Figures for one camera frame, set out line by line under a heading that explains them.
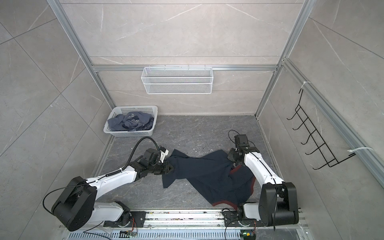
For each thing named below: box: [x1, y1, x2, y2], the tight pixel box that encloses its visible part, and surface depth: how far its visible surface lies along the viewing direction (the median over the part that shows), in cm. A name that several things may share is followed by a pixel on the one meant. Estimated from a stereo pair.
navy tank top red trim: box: [162, 149, 256, 210], surface depth 85 cm
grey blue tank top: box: [107, 111, 155, 132], surface depth 111 cm
